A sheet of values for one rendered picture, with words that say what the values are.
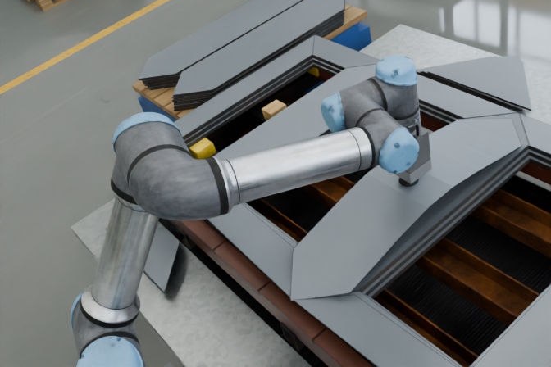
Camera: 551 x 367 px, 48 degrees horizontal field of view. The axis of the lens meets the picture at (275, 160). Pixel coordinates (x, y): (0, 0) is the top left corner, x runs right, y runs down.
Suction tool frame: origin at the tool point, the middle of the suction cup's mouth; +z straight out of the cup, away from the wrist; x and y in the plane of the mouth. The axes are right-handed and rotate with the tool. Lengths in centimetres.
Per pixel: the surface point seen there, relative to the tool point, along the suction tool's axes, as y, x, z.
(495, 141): -2.5, -25.6, 3.0
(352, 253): -4.2, 20.8, 2.3
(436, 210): -6.4, -1.4, 5.2
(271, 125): 50, 4, 5
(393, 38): 68, -60, 15
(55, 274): 150, 77, 91
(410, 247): -9.5, 9.9, 5.6
